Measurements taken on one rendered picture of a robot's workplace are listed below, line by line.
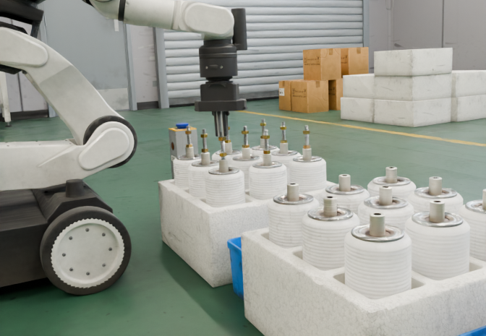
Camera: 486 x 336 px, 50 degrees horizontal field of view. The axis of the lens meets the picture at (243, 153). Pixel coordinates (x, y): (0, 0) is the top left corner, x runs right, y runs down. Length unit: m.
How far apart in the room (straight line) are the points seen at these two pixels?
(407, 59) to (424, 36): 4.05
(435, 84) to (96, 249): 3.15
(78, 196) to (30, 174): 0.18
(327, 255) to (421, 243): 0.14
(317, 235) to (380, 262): 0.13
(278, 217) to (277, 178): 0.33
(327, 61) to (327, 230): 4.35
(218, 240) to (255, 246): 0.24
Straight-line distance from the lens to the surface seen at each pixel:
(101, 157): 1.41
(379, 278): 0.78
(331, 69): 5.17
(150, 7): 1.20
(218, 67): 1.19
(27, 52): 1.38
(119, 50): 6.41
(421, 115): 3.93
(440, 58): 4.04
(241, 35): 1.23
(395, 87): 3.98
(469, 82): 4.26
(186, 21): 1.17
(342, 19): 7.76
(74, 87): 1.43
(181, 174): 1.44
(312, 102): 5.06
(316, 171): 1.33
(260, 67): 7.02
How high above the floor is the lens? 0.51
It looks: 10 degrees down
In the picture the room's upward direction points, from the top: 3 degrees counter-clockwise
